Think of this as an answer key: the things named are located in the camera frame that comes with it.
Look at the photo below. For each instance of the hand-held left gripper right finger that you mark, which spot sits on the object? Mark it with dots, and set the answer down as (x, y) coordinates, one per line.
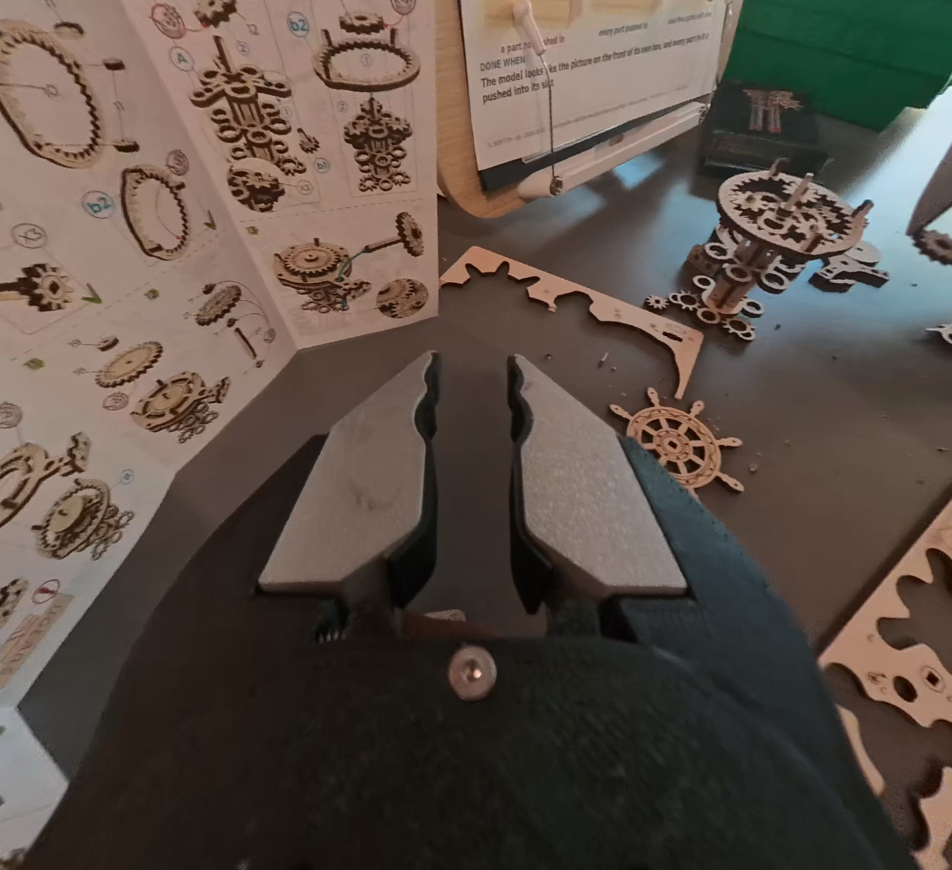
(595, 513)

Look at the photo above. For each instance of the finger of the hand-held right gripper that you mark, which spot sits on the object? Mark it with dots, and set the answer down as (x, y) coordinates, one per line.
(938, 200)

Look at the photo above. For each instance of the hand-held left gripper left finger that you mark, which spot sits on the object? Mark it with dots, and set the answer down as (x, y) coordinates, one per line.
(357, 505)

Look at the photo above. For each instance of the round wooden frame part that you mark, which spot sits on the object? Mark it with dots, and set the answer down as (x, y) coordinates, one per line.
(855, 275)

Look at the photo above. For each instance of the wooden gear model assembly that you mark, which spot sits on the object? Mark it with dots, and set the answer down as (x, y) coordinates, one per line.
(736, 204)

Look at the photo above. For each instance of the paper instruction leaflet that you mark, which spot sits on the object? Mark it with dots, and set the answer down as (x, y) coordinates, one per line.
(223, 178)

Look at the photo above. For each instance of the black model kit box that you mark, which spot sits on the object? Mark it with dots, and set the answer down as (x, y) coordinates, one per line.
(744, 141)

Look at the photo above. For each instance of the wooden lever part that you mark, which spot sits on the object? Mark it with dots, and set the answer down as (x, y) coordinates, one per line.
(943, 334)

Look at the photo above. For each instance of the wooden ship wheel part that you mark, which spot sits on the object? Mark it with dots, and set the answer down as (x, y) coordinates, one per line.
(725, 444)

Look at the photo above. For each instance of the jagged wooden sheet strip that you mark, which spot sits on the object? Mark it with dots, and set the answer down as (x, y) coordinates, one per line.
(662, 334)

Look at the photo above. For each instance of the green plastic bin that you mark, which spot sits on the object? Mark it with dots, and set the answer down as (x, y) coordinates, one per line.
(833, 29)

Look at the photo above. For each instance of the wooden document stand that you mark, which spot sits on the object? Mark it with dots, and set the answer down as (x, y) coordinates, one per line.
(446, 163)

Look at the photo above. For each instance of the punched-out wooden part sheet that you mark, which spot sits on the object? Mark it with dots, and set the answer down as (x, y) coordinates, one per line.
(922, 714)

